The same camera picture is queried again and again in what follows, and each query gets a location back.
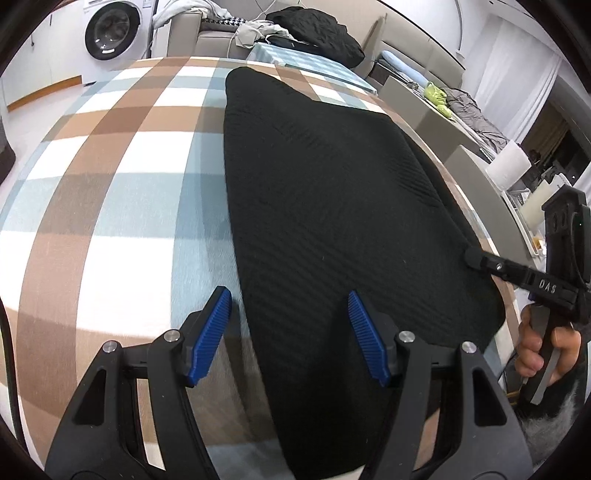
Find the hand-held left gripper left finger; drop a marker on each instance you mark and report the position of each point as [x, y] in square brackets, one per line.
[210, 332]

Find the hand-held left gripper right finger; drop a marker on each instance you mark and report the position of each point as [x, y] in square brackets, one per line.
[369, 337]

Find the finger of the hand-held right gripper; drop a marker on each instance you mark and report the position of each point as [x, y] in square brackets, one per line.
[501, 269]

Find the black t-shirt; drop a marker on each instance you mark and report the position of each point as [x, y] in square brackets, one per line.
[346, 184]

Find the person's right forearm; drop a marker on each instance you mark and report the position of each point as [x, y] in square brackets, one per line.
[549, 429]

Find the person's right hand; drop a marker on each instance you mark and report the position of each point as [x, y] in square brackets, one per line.
[526, 346]

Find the white container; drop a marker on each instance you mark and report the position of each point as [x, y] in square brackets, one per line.
[538, 203]

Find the beige cabinet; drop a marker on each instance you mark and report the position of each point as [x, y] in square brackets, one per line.
[480, 184]

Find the paper towel roll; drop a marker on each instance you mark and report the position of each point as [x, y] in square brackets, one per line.
[508, 164]

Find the grey quilted jacket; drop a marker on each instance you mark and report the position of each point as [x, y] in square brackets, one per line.
[475, 115]

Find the small green toy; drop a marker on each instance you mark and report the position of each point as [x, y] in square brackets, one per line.
[444, 110]

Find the beige bedside table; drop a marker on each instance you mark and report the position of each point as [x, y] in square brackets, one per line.
[425, 115]

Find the brown blue plaid tablecloth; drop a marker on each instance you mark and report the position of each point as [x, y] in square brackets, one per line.
[115, 184]

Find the white curtain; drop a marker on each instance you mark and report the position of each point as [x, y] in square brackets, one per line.
[512, 78]

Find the green plush toy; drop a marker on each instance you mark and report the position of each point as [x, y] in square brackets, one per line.
[435, 92]

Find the beige bed headboard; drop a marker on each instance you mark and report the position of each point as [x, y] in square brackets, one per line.
[425, 53]

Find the light blue pillow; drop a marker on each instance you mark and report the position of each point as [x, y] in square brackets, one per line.
[397, 62]

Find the teal checked tablecloth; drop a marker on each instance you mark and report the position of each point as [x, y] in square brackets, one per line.
[304, 62]

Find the grey sofa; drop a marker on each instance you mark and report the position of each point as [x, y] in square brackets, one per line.
[207, 39]

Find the black puffer jacket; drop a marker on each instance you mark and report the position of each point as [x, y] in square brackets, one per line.
[318, 30]

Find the white grey garment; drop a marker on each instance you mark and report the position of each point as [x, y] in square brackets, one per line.
[256, 32]

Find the houndstooth cushion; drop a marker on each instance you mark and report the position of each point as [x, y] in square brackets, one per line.
[228, 19]

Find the white washing machine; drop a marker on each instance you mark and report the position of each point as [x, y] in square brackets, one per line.
[113, 32]

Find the white counter cabinet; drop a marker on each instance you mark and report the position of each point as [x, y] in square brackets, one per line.
[41, 60]

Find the light grey cloth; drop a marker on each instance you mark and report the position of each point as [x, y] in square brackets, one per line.
[189, 11]

